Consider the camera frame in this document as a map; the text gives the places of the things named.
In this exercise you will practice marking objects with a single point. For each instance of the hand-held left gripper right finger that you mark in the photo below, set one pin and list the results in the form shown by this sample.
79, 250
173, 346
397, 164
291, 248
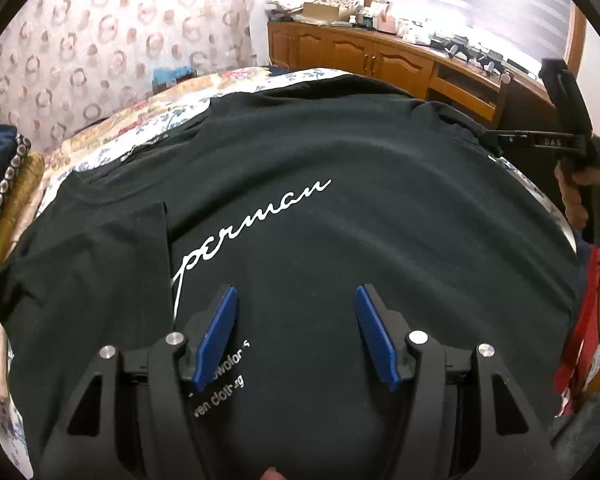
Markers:
375, 335

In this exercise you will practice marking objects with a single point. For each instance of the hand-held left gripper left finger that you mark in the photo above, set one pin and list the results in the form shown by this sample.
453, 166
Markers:
215, 335

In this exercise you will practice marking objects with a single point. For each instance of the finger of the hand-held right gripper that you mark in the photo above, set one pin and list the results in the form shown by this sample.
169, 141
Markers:
530, 140

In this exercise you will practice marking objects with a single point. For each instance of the black t-shirt with white script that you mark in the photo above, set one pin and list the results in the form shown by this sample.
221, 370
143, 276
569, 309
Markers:
330, 140

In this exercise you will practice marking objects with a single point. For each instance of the person's right hand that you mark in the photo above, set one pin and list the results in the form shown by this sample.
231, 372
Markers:
575, 205

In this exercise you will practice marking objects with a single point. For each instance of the clutter of dark tools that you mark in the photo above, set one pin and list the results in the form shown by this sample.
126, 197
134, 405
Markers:
467, 50

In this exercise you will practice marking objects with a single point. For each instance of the white window blind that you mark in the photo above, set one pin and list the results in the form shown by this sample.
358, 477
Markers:
470, 5

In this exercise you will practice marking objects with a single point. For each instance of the pink container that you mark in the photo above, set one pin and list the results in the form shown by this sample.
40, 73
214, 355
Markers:
387, 24

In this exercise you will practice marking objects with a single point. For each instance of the wooden cabinet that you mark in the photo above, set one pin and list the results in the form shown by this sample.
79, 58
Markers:
360, 55

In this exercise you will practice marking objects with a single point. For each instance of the red cloth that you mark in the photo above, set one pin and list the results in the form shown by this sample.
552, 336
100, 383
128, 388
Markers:
582, 330

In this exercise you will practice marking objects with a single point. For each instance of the blue floral white blanket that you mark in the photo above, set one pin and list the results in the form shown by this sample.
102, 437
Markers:
180, 115

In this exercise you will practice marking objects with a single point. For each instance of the pink floral beige blanket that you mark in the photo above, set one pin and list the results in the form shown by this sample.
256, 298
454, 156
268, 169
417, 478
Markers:
130, 115

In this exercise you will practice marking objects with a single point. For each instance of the gold cloth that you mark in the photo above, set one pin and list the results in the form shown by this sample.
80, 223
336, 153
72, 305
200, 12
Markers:
17, 205

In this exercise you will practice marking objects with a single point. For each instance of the cardboard box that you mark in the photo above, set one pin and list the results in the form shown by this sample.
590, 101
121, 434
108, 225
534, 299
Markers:
327, 11

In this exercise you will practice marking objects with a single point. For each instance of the blue box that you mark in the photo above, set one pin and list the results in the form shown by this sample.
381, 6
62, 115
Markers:
172, 75

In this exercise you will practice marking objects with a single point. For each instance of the patterned paper stack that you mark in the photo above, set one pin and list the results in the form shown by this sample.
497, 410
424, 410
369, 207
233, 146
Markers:
287, 7

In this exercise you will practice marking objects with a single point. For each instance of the circle patterned curtain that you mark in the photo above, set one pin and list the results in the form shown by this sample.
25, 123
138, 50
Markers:
105, 35

